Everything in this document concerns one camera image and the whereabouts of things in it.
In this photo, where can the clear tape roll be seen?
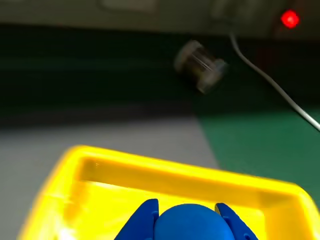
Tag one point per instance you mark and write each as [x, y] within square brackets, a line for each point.
[201, 66]

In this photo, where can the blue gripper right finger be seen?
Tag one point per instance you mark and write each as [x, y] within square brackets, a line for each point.
[235, 222]

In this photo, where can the blue ball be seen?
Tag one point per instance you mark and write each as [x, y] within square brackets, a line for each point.
[192, 222]

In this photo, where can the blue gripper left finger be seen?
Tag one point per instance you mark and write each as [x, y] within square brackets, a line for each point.
[140, 220]

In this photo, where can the yellow plastic bin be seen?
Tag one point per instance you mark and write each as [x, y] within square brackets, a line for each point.
[175, 180]

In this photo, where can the red lit switch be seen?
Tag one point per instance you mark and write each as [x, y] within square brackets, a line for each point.
[290, 19]

